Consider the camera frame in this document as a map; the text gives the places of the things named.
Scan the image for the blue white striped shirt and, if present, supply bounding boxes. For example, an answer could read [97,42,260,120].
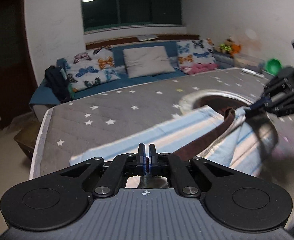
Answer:
[69,106,278,175]

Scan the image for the green plastic bowl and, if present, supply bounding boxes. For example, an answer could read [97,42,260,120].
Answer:
[265,58,282,75]

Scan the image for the colourful plush toys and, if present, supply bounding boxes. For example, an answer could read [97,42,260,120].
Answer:
[218,38,242,57]

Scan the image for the grey star pattern table cover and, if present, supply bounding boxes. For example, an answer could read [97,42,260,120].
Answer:
[28,67,294,230]

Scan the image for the pink cloth on sofa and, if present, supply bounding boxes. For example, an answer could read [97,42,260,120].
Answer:
[180,63,219,75]

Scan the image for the right butterfly print pillow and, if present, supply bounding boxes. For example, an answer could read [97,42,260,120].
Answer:
[176,39,215,70]

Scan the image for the butterfly print pillow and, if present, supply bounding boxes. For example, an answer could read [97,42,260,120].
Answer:
[176,39,215,70]
[63,46,120,93]

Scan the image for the low wooden stool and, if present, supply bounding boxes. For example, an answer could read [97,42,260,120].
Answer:
[14,121,40,160]

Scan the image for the left butterfly print pillow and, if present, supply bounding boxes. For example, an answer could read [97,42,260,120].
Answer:
[63,46,120,93]

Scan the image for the plain grey cushion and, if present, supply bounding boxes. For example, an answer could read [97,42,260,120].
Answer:
[123,46,175,79]

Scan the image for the blue cushioned sofa bench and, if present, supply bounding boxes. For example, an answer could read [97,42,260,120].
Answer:
[28,34,238,123]

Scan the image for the dark blue backpack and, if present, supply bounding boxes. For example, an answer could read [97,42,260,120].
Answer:
[44,66,72,103]

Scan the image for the dark wooden door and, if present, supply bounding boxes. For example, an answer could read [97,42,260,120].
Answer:
[0,0,37,129]

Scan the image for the dark green framed window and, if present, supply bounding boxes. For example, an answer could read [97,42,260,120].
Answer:
[81,0,182,31]

